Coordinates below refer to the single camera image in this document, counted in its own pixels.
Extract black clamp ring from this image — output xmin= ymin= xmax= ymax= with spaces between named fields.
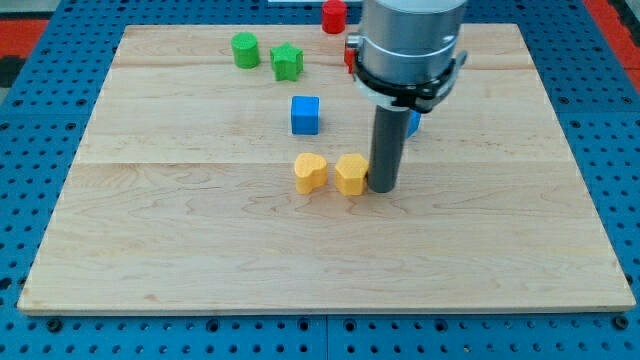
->
xmin=345 ymin=33 xmax=469 ymax=115

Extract green star block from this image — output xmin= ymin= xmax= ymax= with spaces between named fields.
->
xmin=270 ymin=42 xmax=304 ymax=81

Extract blue block behind rod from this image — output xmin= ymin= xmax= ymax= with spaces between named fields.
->
xmin=406 ymin=111 xmax=422 ymax=138

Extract blue cube block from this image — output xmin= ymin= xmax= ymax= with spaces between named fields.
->
xmin=290 ymin=96 xmax=320 ymax=135

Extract yellow hexagon block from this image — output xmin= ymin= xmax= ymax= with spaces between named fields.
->
xmin=334 ymin=153 xmax=369 ymax=196

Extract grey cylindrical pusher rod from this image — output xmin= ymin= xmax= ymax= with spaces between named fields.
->
xmin=367 ymin=106 xmax=411 ymax=193

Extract red cylinder block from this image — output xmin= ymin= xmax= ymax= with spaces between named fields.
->
xmin=321 ymin=0 xmax=348 ymax=34

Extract yellow heart block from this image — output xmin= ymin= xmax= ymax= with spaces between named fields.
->
xmin=294 ymin=153 xmax=328 ymax=194

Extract red star block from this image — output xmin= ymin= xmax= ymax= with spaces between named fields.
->
xmin=343 ymin=44 xmax=356 ymax=74

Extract green cylinder block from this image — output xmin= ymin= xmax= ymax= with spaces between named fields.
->
xmin=231 ymin=32 xmax=260 ymax=69

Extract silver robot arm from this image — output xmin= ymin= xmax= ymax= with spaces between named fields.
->
xmin=358 ymin=0 xmax=466 ymax=85

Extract wooden board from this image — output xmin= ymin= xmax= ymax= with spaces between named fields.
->
xmin=17 ymin=24 xmax=636 ymax=316

